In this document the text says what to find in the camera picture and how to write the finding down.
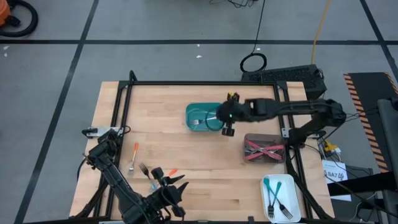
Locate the black cable bundle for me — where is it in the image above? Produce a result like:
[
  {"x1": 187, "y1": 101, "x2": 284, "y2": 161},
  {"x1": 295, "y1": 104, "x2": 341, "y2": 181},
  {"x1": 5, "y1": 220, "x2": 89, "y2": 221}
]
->
[{"x1": 210, "y1": 0, "x2": 259, "y2": 9}]

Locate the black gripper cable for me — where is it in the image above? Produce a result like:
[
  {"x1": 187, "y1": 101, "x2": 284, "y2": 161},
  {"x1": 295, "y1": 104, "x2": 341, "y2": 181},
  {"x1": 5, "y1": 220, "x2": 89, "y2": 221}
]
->
[{"x1": 204, "y1": 109, "x2": 225, "y2": 132}]

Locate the white paper sheet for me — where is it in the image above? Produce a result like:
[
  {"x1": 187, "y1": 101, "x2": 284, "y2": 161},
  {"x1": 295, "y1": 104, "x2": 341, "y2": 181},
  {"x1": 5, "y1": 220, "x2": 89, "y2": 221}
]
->
[{"x1": 322, "y1": 160, "x2": 352, "y2": 202}]

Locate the black yellow striped ramp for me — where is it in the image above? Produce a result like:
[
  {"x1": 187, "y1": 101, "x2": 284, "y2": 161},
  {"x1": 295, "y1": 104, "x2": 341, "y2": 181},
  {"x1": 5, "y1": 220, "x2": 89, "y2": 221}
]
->
[{"x1": 343, "y1": 72, "x2": 398, "y2": 174}]

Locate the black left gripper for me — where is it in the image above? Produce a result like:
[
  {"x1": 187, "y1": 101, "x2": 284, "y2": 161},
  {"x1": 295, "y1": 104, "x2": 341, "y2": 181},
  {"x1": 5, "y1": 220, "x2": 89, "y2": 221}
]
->
[{"x1": 146, "y1": 167, "x2": 190, "y2": 218}]

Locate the grey translucent plastic bin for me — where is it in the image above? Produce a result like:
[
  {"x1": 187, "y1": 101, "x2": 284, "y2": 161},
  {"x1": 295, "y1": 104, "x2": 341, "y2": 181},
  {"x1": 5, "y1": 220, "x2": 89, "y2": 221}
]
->
[{"x1": 243, "y1": 133, "x2": 287, "y2": 165}]

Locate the black metal beam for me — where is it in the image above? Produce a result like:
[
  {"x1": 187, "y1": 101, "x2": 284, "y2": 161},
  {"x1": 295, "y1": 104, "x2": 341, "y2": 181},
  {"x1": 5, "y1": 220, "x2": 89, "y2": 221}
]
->
[{"x1": 326, "y1": 172, "x2": 398, "y2": 197}]

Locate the black vacuum hose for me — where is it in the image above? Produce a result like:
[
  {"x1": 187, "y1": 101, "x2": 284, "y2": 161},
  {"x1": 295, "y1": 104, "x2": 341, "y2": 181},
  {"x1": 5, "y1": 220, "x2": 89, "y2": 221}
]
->
[{"x1": 0, "y1": 0, "x2": 39, "y2": 39}]

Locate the teal plastic bin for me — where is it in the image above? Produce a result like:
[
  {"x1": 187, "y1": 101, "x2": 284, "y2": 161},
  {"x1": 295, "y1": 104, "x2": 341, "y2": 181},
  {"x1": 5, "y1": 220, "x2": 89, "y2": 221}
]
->
[{"x1": 185, "y1": 101, "x2": 226, "y2": 132}]

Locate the red handled metal fork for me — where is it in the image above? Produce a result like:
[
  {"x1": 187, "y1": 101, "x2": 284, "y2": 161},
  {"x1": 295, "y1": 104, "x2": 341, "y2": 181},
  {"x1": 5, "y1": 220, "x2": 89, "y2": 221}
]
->
[
  {"x1": 244, "y1": 139, "x2": 268, "y2": 153},
  {"x1": 244, "y1": 148, "x2": 268, "y2": 161},
  {"x1": 261, "y1": 149, "x2": 283, "y2": 161},
  {"x1": 254, "y1": 144, "x2": 285, "y2": 154}
]

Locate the yellow cable plug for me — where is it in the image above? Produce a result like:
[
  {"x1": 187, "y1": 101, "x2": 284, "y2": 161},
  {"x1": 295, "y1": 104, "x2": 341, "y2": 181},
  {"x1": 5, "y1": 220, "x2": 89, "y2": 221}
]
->
[{"x1": 324, "y1": 140, "x2": 339, "y2": 153}]

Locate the white plastic bin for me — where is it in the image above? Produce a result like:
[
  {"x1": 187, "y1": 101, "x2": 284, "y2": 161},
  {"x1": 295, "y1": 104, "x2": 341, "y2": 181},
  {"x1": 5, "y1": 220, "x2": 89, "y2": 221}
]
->
[{"x1": 260, "y1": 174, "x2": 302, "y2": 223}]

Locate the orange vacuum cleaner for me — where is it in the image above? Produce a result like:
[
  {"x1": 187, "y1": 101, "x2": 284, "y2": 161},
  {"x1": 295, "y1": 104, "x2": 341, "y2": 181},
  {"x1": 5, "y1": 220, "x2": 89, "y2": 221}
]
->
[{"x1": 0, "y1": 0, "x2": 12, "y2": 27}]

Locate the blue handled metal fork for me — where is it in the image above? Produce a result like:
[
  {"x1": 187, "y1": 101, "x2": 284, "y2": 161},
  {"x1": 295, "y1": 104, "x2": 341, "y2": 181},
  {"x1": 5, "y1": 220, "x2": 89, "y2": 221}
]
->
[
  {"x1": 267, "y1": 181, "x2": 282, "y2": 219},
  {"x1": 263, "y1": 177, "x2": 294, "y2": 220},
  {"x1": 138, "y1": 162, "x2": 158, "y2": 192}
]

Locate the yellow cable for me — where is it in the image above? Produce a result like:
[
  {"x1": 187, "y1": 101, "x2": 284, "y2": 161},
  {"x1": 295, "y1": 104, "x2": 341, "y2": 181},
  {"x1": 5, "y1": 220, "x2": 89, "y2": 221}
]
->
[{"x1": 310, "y1": 0, "x2": 332, "y2": 65}]

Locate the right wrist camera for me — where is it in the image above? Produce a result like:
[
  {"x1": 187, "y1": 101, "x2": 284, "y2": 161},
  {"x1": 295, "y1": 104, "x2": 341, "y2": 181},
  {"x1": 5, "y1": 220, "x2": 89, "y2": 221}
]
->
[{"x1": 221, "y1": 102, "x2": 246, "y2": 123}]

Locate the black computer tower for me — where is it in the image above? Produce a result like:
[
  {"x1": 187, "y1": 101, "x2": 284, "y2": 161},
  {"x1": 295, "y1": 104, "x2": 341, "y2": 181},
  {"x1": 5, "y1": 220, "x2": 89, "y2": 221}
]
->
[{"x1": 240, "y1": 63, "x2": 328, "y2": 106}]

